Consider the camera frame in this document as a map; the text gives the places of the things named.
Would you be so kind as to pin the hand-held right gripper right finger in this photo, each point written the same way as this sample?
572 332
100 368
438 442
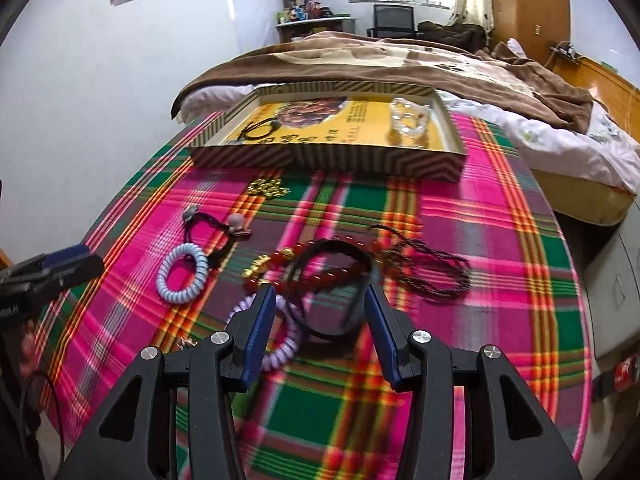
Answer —
380 330

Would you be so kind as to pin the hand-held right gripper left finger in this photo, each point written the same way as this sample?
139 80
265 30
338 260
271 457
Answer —
262 330

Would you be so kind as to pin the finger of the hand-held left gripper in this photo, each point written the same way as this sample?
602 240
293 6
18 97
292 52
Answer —
65 260

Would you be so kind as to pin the black wristband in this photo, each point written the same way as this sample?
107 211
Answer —
340 246

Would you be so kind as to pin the striped cardboard box tray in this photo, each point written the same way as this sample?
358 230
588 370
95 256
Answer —
325 157

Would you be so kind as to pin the clear hair claw clip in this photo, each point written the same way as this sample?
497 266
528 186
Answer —
407 122

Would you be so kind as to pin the bed mattress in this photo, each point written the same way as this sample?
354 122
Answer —
580 197

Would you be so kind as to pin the black red bag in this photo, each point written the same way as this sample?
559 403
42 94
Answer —
625 372

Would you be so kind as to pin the white floral bedsheet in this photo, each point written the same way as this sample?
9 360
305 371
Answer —
565 150

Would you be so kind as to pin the brown blanket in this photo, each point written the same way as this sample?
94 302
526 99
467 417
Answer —
240 67

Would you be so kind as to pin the dark brown cloth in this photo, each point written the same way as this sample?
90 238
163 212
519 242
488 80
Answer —
450 35

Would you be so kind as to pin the pillow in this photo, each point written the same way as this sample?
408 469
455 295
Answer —
512 47

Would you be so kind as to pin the black office chair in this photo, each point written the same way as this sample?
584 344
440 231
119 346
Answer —
395 17

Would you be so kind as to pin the desk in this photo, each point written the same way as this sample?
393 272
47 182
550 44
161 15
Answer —
320 21

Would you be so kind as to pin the group of bottles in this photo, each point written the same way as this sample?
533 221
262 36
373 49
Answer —
300 12

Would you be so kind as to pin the power strip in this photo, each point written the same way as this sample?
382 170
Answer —
567 52

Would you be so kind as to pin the wooden headboard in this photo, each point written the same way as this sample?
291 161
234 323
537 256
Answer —
610 85

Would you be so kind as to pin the wooden wardrobe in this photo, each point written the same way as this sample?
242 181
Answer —
530 0

